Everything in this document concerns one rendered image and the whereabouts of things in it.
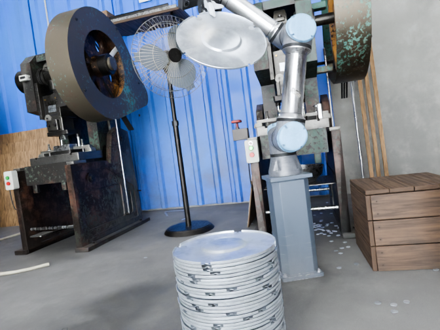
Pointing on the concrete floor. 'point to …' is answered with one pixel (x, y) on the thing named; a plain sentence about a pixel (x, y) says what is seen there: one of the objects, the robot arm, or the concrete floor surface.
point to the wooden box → (398, 220)
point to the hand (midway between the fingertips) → (211, 16)
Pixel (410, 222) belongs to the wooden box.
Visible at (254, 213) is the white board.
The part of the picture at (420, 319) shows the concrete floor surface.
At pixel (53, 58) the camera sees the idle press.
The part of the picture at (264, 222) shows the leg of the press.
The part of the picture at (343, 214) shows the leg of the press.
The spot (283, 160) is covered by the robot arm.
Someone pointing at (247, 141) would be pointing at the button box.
